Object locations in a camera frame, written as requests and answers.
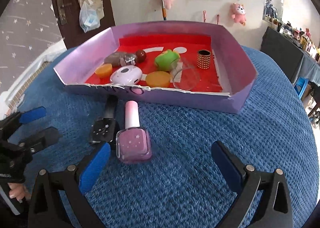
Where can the blue plastic stool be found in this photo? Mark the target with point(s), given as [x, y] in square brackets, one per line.
[300, 86]

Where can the plastic bag of masks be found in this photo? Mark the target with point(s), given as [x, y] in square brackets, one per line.
[88, 18]

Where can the gold studded cylinder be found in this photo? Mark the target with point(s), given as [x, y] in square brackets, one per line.
[203, 59]

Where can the purple box red lining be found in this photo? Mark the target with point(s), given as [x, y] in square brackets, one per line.
[223, 87]

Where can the dark brown door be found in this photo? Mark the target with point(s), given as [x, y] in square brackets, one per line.
[67, 14]

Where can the green yellow bear toy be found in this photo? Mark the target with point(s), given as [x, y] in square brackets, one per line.
[164, 60]

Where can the white pink round device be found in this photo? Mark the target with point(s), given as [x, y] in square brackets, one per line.
[127, 75]

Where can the person's left hand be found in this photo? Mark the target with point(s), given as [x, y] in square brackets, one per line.
[18, 192]

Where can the blue knitted table cover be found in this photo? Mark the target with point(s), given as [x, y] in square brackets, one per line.
[181, 186]

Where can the pink nail polish bottle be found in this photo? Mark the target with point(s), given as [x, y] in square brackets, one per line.
[133, 143]

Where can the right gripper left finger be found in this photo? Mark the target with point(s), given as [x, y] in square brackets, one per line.
[79, 179]

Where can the side table dark cloth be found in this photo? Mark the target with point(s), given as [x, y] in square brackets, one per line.
[293, 61]

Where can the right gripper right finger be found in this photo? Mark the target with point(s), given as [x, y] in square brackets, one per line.
[239, 181]

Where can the large orange round disc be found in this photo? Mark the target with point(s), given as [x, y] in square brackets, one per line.
[158, 79]

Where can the black nail polish bottle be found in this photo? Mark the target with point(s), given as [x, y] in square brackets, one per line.
[106, 128]

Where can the clear plastic cup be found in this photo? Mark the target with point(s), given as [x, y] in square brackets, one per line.
[184, 75]

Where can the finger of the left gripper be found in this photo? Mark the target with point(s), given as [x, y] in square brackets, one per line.
[41, 140]
[11, 123]

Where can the pink plush on wall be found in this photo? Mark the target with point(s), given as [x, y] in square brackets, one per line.
[238, 14]

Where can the glitter bottle red cap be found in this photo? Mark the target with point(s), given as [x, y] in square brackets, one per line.
[133, 58]

